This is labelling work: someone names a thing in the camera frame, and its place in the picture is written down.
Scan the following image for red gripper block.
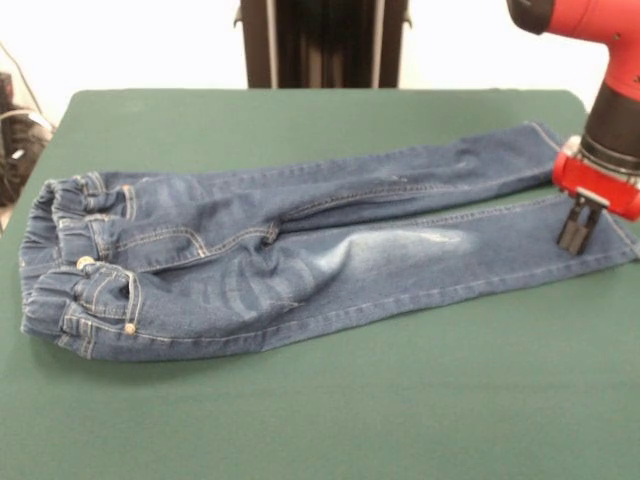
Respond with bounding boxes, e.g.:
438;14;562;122
552;135;640;257

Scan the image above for blue denim jeans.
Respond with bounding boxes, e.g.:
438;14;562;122
17;118;640;364

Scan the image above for dark green table cloth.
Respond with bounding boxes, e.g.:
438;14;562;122
0;88;640;480

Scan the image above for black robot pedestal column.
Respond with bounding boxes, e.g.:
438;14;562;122
232;0;414;90

